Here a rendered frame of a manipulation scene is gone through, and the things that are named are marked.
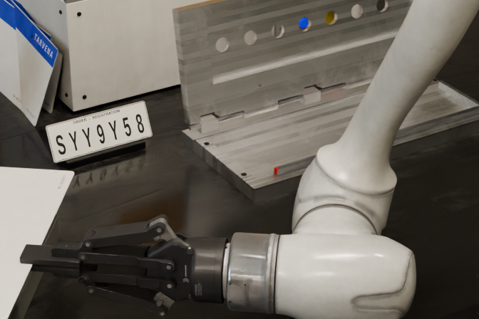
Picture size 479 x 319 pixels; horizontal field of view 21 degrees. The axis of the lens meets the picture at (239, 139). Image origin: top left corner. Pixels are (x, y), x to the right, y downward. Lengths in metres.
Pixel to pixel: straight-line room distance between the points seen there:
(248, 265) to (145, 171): 0.48
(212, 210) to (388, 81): 0.46
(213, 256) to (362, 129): 0.23
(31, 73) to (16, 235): 0.54
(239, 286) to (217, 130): 0.54
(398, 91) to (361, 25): 0.65
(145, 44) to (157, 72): 0.06
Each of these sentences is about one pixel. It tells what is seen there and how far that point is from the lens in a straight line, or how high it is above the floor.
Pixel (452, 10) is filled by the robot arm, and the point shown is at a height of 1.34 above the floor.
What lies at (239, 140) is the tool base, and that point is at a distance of 1.92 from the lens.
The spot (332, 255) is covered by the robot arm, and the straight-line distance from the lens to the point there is 1.43.
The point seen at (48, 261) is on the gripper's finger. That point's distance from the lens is 1.51.
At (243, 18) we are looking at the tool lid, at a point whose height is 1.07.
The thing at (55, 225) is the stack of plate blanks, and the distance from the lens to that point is 1.72.
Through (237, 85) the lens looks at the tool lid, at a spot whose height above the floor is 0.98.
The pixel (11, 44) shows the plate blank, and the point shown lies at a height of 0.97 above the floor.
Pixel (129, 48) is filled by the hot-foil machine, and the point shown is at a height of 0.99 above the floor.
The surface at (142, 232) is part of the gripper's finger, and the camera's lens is 1.46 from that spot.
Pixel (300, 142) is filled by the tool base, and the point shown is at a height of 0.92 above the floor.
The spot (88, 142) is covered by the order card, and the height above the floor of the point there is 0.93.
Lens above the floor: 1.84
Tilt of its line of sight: 29 degrees down
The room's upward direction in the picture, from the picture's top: straight up
